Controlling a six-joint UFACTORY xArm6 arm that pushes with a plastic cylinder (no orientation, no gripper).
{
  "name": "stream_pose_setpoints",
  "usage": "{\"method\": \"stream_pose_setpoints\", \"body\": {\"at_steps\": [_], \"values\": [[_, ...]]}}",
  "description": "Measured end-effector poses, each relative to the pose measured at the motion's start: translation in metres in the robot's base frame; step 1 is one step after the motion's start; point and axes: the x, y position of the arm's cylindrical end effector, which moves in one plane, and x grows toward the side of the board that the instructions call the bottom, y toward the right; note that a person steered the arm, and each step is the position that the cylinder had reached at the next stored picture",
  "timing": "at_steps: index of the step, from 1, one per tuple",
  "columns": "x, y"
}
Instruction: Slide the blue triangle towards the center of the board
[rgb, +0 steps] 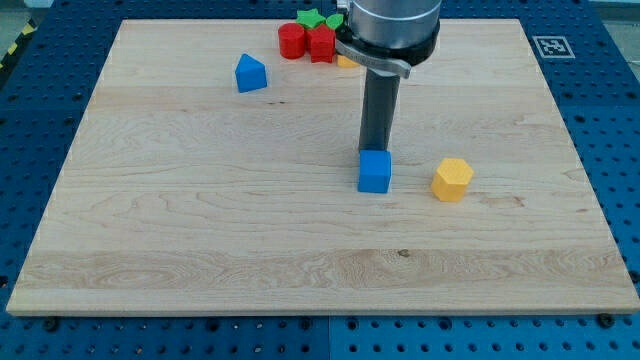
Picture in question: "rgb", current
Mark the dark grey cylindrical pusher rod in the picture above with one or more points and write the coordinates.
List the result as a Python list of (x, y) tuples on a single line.
[(379, 102)]

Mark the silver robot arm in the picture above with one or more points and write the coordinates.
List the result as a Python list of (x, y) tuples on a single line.
[(388, 38)]

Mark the yellow block behind arm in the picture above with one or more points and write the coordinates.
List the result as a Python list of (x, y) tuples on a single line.
[(344, 62)]

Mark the blue triangle block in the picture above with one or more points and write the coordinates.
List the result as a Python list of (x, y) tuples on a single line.
[(250, 74)]

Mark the light wooden board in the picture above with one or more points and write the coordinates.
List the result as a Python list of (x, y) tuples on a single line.
[(181, 196)]

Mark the blue cube block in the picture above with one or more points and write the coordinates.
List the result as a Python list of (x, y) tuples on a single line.
[(375, 171)]

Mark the red star block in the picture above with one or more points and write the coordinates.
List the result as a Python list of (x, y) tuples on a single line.
[(320, 43)]

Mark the green round block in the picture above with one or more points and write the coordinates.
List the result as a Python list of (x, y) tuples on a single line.
[(334, 21)]

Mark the green star block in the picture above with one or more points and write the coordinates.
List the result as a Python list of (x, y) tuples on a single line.
[(309, 19)]

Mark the red cylinder block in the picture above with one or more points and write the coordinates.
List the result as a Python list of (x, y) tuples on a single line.
[(292, 40)]

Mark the yellow hexagon block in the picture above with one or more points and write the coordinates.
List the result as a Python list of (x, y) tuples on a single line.
[(451, 179)]

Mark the white fiducial marker tag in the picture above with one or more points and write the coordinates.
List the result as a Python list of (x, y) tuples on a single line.
[(553, 47)]

